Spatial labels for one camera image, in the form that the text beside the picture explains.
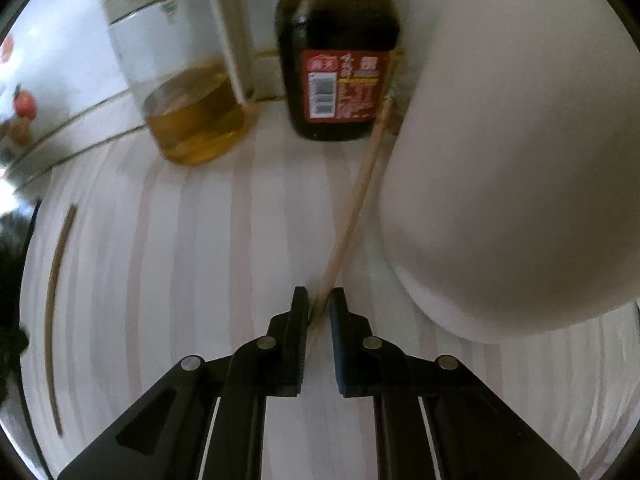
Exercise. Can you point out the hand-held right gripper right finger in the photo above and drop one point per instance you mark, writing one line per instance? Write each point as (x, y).
(337, 345)

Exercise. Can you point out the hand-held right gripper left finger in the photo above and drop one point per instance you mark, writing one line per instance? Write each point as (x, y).
(300, 340)

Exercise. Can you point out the light wooden chopstick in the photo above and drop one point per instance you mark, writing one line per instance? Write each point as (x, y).
(352, 210)
(52, 285)

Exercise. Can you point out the cream cylindrical utensil holder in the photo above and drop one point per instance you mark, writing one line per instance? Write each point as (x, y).
(500, 160)

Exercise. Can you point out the striped tablecloth with cat print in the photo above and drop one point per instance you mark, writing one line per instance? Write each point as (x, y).
(200, 260)

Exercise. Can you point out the glass oil bottle white lid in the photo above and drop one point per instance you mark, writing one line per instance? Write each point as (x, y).
(190, 125)

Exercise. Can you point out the black gas stove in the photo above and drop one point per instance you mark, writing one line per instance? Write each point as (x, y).
(12, 270)

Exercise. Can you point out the dark glass bottle gold cap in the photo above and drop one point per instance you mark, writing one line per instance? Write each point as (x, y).
(340, 20)

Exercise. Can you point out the fruit wall stickers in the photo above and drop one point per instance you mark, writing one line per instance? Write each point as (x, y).
(24, 105)

